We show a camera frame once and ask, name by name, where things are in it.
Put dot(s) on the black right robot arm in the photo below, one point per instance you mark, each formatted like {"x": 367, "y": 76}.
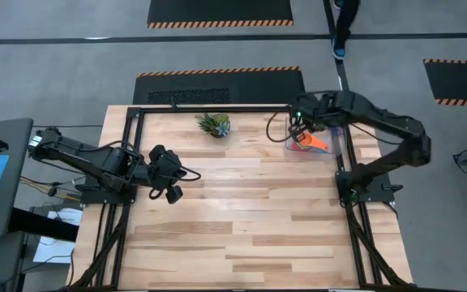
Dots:
{"x": 379, "y": 117}

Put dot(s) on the black aluminium table frame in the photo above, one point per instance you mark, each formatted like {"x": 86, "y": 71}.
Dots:
{"x": 217, "y": 109}

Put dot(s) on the black monitor stand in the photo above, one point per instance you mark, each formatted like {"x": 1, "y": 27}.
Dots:
{"x": 43, "y": 225}

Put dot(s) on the white paper sheet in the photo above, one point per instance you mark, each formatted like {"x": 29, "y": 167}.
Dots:
{"x": 67, "y": 217}
{"x": 53, "y": 249}

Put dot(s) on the clear plastic basket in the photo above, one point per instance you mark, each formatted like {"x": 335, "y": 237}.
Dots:
{"x": 326, "y": 137}

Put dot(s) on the black striped-edge floor mat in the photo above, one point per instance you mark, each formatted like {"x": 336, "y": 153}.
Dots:
{"x": 217, "y": 10}
{"x": 258, "y": 87}
{"x": 460, "y": 81}

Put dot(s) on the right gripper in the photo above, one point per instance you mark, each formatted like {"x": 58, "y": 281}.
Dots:
{"x": 312, "y": 109}

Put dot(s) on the red measuring cup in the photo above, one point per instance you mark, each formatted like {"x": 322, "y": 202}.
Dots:
{"x": 296, "y": 147}

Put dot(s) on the orange measuring cup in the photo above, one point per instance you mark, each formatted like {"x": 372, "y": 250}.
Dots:
{"x": 314, "y": 142}

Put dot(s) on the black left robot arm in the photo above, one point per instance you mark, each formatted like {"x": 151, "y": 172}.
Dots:
{"x": 108, "y": 166}

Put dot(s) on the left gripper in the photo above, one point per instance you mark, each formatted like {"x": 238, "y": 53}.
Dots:
{"x": 164, "y": 166}

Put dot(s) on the potted succulent plant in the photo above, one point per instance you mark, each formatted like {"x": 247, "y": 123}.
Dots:
{"x": 217, "y": 125}

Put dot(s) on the person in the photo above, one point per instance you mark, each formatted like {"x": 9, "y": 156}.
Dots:
{"x": 345, "y": 20}

